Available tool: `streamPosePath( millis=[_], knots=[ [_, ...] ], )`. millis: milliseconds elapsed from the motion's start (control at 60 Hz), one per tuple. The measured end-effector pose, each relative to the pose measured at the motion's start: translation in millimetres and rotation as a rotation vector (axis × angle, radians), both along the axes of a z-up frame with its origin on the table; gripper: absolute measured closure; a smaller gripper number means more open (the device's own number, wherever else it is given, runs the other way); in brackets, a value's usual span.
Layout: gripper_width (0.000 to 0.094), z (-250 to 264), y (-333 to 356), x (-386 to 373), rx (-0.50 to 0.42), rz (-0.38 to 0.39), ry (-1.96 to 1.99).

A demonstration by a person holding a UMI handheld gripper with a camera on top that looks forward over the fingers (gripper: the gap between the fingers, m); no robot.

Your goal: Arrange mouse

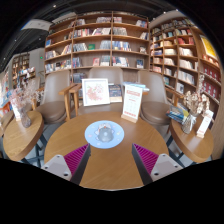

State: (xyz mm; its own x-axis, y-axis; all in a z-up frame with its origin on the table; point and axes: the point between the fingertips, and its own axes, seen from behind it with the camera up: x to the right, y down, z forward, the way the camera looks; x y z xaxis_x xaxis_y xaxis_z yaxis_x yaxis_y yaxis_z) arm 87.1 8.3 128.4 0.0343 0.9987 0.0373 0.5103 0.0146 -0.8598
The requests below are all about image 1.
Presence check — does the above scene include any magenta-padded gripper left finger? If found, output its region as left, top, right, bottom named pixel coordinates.
left=41, top=143, right=92, bottom=186

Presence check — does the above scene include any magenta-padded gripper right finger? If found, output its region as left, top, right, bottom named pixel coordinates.
left=131, top=143, right=184, bottom=186

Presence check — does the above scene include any grey computer mouse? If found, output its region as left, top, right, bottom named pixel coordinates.
left=97, top=123, right=114, bottom=143

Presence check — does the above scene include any round light blue mouse pad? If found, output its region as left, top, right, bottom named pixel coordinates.
left=84, top=120, right=125, bottom=150

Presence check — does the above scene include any round wooden side table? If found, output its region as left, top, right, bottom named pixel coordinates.
left=2, top=109, right=45, bottom=166
left=168, top=118, right=214, bottom=164

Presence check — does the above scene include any brown padded wooden armchair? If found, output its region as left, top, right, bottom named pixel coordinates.
left=137, top=69, right=183, bottom=127
left=33, top=69, right=72, bottom=125
left=59, top=66, right=148, bottom=118

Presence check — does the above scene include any beige dried flowers glass vase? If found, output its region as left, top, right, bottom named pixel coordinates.
left=180, top=74, right=211, bottom=135

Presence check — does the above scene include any blue and yellow book stack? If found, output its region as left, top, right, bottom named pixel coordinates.
left=166, top=104, right=189, bottom=124

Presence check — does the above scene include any tall white sign wooden base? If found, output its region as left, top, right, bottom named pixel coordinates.
left=120, top=83, right=144, bottom=124

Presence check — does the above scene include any pink dried flowers glass vase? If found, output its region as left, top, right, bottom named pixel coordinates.
left=9, top=78, right=41, bottom=129

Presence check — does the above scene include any small white card sign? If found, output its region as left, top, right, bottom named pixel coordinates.
left=196, top=109, right=214, bottom=139

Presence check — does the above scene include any white framed floral picture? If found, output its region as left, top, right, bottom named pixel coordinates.
left=81, top=78, right=111, bottom=108

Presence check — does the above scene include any dark cover book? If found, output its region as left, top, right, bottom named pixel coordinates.
left=108, top=83, right=124, bottom=104

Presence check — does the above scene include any light blue book stack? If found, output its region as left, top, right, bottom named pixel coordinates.
left=122, top=81, right=150, bottom=92

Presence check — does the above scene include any small distant bookshelf unit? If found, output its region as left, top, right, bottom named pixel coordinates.
left=11, top=53, right=36, bottom=81

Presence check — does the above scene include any angled wooden bookshelf unit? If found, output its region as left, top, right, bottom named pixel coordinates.
left=148, top=14, right=222, bottom=118

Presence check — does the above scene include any wide wooden bookshelf unit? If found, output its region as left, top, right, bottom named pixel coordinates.
left=44, top=11, right=150, bottom=84

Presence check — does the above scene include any white hanging ceiling panel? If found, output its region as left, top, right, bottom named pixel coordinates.
left=21, top=18, right=53, bottom=32

